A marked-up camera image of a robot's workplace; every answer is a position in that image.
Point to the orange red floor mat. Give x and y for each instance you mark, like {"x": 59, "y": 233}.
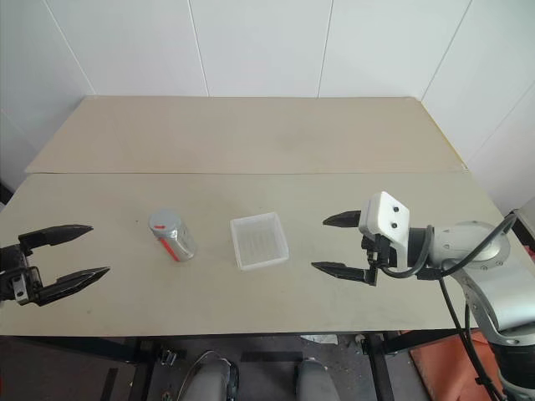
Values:
{"x": 447, "y": 367}

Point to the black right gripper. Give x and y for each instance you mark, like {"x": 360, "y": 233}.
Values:
{"x": 382, "y": 250}

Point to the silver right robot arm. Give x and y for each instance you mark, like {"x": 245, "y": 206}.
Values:
{"x": 480, "y": 259}

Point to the white translucent plastic container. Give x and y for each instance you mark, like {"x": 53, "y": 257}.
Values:
{"x": 259, "y": 242}

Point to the dark object at table edge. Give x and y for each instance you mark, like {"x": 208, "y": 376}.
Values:
{"x": 3, "y": 190}

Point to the grey rounded robot leg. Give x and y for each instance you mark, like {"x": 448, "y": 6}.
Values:
{"x": 211, "y": 378}
{"x": 313, "y": 380}

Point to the black metal table frame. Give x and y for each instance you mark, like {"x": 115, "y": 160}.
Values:
{"x": 382, "y": 367}

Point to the dark object beside wall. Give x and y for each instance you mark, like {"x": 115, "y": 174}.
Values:
{"x": 526, "y": 229}

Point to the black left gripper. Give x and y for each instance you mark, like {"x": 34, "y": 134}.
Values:
{"x": 14, "y": 273}

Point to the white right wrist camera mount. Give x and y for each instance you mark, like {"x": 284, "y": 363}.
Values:
{"x": 386, "y": 219}

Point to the silver can with red label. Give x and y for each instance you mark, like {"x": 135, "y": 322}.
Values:
{"x": 172, "y": 234}

